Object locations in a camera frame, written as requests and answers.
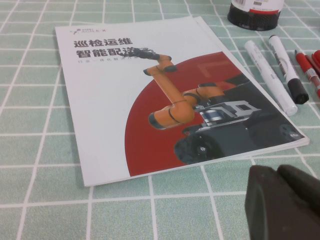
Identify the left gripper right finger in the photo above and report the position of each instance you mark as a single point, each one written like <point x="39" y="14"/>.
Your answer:
<point x="305" y="182"/>

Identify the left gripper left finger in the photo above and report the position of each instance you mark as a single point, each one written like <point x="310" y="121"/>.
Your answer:
<point x="275" y="212"/>

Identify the all white marker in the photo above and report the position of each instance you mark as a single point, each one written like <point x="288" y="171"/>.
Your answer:
<point x="267" y="75"/>

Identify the red gel pen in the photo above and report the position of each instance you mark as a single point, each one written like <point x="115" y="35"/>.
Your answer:
<point x="308" y="71"/>

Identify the black mesh pen holder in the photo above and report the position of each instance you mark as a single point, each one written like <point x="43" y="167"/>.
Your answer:
<point x="252" y="21"/>

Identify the red black striped pencil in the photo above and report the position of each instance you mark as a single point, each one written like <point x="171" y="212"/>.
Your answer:
<point x="313" y="65"/>

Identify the white marker single black cap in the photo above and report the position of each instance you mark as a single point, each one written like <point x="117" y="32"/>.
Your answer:
<point x="282" y="60"/>

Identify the red capped black marker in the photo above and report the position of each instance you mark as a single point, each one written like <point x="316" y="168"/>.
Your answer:
<point x="317" y="54"/>

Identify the green checked tablecloth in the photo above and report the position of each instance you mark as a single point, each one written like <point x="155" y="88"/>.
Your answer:
<point x="37" y="200"/>

